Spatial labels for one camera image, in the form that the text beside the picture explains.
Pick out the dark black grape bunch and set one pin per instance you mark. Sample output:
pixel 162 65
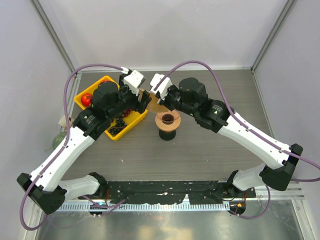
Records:
pixel 120 124

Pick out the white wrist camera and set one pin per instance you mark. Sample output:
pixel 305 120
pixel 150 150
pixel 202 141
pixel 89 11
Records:
pixel 159 87
pixel 133 79

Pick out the red apple left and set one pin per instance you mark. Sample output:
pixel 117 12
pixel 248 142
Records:
pixel 86 99

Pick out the green melon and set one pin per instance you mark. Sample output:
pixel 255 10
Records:
pixel 58 139

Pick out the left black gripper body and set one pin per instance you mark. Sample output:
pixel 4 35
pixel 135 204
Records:
pixel 139 105

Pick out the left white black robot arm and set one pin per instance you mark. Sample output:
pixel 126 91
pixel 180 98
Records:
pixel 44 185

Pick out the round wooden ring holder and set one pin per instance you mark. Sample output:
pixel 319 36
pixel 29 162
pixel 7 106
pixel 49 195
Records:
pixel 169 128

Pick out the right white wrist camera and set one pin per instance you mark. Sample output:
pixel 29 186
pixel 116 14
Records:
pixel 159 87

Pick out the yellow plastic tray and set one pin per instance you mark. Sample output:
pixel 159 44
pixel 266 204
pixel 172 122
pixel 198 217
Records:
pixel 130 122

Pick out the aluminium front rail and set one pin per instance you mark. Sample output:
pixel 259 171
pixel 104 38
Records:
pixel 237 205

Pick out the red apple top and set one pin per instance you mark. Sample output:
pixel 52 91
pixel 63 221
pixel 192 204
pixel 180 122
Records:
pixel 105 80

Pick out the brown paper coffee filter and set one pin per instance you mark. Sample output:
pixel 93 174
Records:
pixel 154 107

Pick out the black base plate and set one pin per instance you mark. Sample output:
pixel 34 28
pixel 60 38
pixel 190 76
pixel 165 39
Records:
pixel 169 192

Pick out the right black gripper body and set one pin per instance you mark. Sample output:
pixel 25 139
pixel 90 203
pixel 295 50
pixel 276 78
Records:
pixel 172 100

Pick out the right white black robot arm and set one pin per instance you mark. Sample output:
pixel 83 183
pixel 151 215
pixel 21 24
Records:
pixel 279 159

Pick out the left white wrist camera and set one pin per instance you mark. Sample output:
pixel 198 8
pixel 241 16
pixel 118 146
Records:
pixel 133 79

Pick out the purple grape bunch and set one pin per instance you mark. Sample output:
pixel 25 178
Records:
pixel 126 113

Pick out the red apple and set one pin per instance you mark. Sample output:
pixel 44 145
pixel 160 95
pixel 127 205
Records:
pixel 86 99
pixel 105 80

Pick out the dark red glass carafe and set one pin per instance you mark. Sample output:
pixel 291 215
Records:
pixel 167 135

